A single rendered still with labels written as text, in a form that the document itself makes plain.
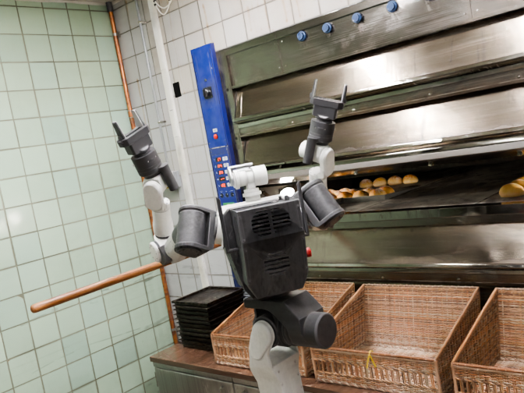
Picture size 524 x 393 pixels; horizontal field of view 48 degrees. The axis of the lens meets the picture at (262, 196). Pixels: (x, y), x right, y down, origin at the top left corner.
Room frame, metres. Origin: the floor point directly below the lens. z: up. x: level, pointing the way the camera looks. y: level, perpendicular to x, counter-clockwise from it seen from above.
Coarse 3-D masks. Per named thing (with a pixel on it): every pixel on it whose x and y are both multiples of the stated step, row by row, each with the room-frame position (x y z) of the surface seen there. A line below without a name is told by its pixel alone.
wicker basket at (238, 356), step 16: (304, 288) 2.92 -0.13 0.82; (320, 288) 2.86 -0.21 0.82; (336, 288) 2.80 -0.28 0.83; (352, 288) 2.72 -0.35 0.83; (320, 304) 2.84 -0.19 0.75; (336, 304) 2.61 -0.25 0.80; (224, 320) 2.82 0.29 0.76; (240, 320) 2.91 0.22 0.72; (352, 320) 2.70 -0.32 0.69; (224, 336) 2.69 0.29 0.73; (240, 336) 2.62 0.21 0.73; (224, 352) 2.70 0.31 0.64; (240, 352) 2.82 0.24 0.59; (304, 352) 2.40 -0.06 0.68; (304, 368) 2.39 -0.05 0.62
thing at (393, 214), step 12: (468, 204) 2.40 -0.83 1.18; (480, 204) 2.35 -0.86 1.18; (492, 204) 2.30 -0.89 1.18; (504, 204) 2.26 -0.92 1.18; (516, 204) 2.23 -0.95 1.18; (348, 216) 2.75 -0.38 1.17; (360, 216) 2.70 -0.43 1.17; (372, 216) 2.66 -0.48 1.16; (384, 216) 2.62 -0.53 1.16; (396, 216) 2.58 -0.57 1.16; (408, 216) 2.54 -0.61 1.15; (420, 216) 2.50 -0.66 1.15; (432, 216) 2.46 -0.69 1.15; (444, 216) 2.42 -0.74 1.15; (456, 216) 2.39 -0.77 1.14
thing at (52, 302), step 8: (152, 264) 2.23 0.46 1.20; (160, 264) 2.25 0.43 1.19; (168, 264) 2.29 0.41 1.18; (128, 272) 2.15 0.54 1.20; (136, 272) 2.17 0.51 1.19; (144, 272) 2.20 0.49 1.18; (104, 280) 2.08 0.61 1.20; (112, 280) 2.09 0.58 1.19; (120, 280) 2.12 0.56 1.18; (80, 288) 2.01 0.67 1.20; (88, 288) 2.02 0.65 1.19; (96, 288) 2.04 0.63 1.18; (56, 296) 1.94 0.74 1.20; (64, 296) 1.95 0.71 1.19; (72, 296) 1.97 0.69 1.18; (80, 296) 2.00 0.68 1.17; (40, 304) 1.89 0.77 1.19; (48, 304) 1.91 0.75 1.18; (56, 304) 1.93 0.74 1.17; (32, 312) 1.88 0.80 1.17
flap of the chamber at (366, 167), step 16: (496, 144) 2.11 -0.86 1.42; (512, 144) 2.07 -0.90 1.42; (384, 160) 2.42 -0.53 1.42; (400, 160) 2.37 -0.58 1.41; (416, 160) 2.32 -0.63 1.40; (432, 160) 2.31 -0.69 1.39; (448, 160) 2.32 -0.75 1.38; (464, 160) 2.34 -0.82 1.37; (272, 176) 2.84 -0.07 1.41; (288, 176) 2.77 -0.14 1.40; (304, 176) 2.78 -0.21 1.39; (336, 176) 2.82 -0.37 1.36
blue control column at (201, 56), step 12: (204, 48) 3.21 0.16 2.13; (192, 60) 3.29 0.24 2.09; (204, 60) 3.22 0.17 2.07; (216, 60) 3.20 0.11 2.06; (204, 72) 3.23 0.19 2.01; (216, 72) 3.19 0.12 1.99; (204, 84) 3.24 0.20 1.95; (216, 96) 3.19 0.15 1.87; (204, 108) 3.27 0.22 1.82; (216, 108) 3.21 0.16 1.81; (204, 120) 3.28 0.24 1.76; (216, 120) 3.22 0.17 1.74; (216, 132) 3.23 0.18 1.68; (228, 132) 3.19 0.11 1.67; (216, 144) 3.24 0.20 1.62; (228, 144) 3.18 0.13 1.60; (228, 156) 3.19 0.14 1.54; (240, 192) 3.20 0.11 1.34
